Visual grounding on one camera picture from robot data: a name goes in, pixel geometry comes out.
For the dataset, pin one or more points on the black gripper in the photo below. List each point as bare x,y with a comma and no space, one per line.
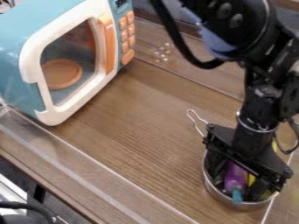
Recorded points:
250,147

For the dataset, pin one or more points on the purple toy eggplant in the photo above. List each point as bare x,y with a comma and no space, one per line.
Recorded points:
236,183

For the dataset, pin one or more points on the silver pot with wire handle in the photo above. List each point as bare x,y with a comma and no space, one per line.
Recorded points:
217,190

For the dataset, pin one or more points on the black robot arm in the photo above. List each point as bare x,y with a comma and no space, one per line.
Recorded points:
242,32

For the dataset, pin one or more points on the yellow toy corn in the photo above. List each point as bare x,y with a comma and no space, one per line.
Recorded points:
252,178

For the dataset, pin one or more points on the orange microwave turntable plate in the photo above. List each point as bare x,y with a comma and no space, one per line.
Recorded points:
62,73

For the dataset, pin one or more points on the blue toy microwave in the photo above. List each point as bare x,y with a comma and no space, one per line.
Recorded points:
90,31

